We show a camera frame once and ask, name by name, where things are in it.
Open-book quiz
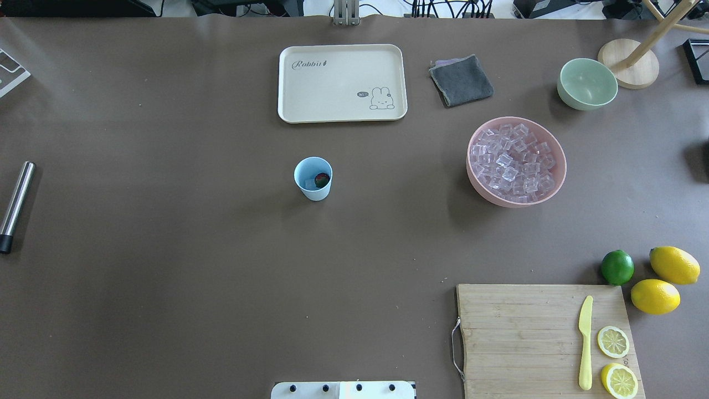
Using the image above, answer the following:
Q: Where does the light blue cup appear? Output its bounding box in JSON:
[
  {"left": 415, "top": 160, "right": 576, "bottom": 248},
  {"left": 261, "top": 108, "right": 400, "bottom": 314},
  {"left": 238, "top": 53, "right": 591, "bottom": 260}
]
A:
[{"left": 294, "top": 156, "right": 333, "bottom": 201}]

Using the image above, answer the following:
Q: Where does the yellow plastic knife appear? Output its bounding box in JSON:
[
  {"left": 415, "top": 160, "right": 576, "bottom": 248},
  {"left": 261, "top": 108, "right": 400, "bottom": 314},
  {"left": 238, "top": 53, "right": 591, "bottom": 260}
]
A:
[{"left": 578, "top": 295, "right": 593, "bottom": 391}]

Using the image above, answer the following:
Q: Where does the steel muddler black tip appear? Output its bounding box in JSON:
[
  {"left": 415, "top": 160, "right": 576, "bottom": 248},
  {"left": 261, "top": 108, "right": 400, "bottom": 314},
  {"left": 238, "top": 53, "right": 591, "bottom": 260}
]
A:
[{"left": 1, "top": 161, "right": 36, "bottom": 253}]

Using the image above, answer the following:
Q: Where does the lemon half near knife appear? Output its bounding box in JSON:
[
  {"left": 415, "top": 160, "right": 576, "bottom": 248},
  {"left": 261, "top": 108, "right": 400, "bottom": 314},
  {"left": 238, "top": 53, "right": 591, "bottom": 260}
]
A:
[{"left": 596, "top": 326, "right": 630, "bottom": 359}]

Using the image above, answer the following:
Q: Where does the green bowl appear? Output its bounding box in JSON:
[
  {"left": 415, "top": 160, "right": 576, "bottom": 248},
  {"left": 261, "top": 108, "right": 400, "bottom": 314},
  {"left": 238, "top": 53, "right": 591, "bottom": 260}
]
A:
[{"left": 557, "top": 58, "right": 618, "bottom": 111}]

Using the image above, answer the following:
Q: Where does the wooden cutting board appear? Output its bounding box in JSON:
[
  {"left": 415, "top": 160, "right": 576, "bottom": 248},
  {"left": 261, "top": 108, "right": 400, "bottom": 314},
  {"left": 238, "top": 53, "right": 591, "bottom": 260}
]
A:
[{"left": 456, "top": 284, "right": 633, "bottom": 398}]

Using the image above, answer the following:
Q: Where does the grey folded cloth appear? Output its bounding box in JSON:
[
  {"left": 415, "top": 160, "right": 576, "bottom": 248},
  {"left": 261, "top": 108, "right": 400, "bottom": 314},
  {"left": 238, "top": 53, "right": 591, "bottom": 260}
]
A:
[{"left": 429, "top": 54, "right": 495, "bottom": 107}]

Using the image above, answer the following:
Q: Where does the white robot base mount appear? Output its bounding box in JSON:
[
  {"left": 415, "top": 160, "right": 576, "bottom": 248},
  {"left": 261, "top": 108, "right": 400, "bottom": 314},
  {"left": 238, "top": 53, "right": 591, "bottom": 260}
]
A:
[{"left": 270, "top": 380, "right": 417, "bottom": 398}]

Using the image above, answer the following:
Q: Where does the cream rabbit serving tray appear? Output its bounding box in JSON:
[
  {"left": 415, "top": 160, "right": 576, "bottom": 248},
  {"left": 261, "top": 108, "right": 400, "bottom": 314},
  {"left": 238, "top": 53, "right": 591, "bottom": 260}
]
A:
[{"left": 277, "top": 44, "right": 408, "bottom": 124}]

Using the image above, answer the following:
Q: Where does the lemon half at edge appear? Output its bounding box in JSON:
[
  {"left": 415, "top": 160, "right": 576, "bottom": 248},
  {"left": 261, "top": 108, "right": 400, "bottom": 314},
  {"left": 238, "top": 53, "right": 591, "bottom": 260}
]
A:
[{"left": 600, "top": 363, "right": 640, "bottom": 398}]

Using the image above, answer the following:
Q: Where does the green lime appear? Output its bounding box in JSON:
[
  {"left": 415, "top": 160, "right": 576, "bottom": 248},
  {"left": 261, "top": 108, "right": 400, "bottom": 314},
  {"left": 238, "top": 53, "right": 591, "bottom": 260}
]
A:
[{"left": 600, "top": 249, "right": 635, "bottom": 286}]

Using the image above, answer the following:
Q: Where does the red strawberry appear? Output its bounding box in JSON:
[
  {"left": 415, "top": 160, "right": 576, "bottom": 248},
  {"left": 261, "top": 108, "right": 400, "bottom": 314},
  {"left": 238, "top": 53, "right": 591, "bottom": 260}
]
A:
[{"left": 314, "top": 172, "right": 330, "bottom": 189}]

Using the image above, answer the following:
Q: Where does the wooden cup rack stand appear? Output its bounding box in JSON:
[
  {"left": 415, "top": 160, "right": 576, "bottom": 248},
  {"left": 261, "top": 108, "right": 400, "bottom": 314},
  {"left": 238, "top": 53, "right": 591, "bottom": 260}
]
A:
[{"left": 597, "top": 1, "right": 708, "bottom": 89}]

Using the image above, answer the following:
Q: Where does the pink bowl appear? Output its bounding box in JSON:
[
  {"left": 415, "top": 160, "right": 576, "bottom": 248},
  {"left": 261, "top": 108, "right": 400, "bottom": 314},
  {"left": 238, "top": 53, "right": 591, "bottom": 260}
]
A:
[{"left": 466, "top": 116, "right": 567, "bottom": 208}]

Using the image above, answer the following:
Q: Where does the clear ice cubes pile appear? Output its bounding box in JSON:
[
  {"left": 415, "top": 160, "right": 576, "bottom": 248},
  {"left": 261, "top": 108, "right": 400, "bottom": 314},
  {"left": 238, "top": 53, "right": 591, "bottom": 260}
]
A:
[{"left": 471, "top": 123, "right": 557, "bottom": 202}]

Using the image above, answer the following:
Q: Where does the whole yellow lemon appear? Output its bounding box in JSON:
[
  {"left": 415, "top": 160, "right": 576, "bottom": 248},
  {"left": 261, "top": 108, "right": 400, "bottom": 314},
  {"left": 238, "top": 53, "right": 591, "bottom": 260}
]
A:
[
  {"left": 630, "top": 279, "right": 681, "bottom": 315},
  {"left": 649, "top": 247, "right": 701, "bottom": 285}
]

